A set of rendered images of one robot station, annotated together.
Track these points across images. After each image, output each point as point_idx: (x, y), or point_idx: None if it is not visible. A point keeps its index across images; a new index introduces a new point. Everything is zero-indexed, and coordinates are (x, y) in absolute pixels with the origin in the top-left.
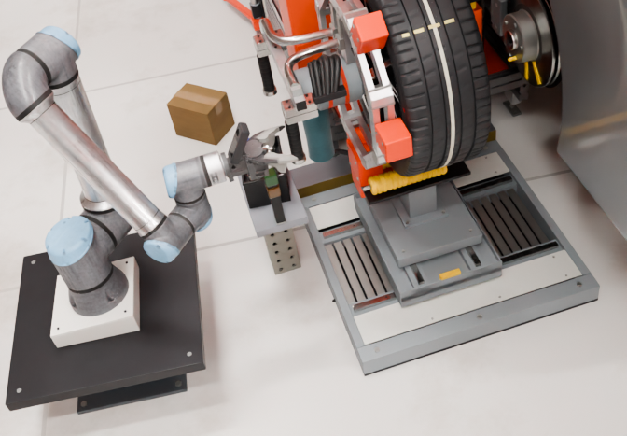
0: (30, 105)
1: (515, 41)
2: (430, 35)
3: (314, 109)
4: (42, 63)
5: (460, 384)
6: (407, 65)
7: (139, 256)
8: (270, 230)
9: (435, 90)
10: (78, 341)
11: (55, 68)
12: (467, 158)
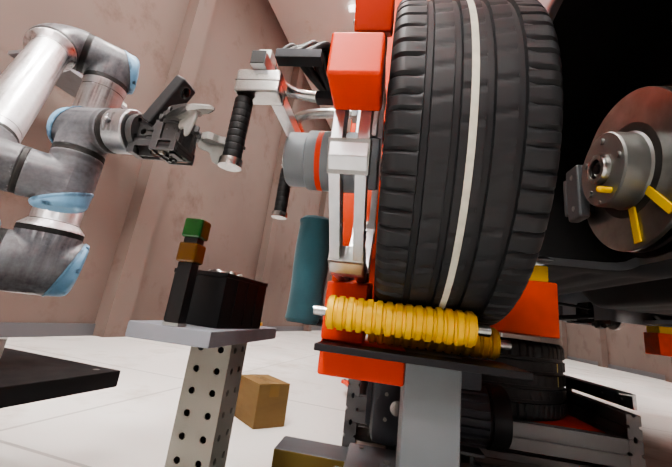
0: (39, 25)
1: (606, 157)
2: None
3: (275, 79)
4: (91, 37)
5: None
6: None
7: (22, 363)
8: (148, 328)
9: (447, 12)
10: None
11: (98, 50)
12: (516, 229)
